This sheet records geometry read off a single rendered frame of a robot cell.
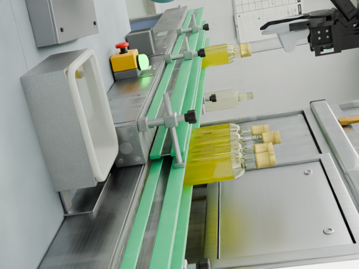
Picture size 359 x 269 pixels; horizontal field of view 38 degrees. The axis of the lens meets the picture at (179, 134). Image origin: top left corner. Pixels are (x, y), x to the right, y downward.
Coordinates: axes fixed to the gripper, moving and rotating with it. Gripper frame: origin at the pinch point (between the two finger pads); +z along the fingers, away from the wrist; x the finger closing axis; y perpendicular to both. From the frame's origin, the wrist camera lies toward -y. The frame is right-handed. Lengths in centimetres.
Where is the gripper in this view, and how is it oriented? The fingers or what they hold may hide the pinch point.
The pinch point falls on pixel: (266, 26)
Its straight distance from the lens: 109.9
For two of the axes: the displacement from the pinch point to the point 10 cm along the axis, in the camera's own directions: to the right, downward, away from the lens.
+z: -9.8, 1.5, 1.4
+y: 1.9, 9.3, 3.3
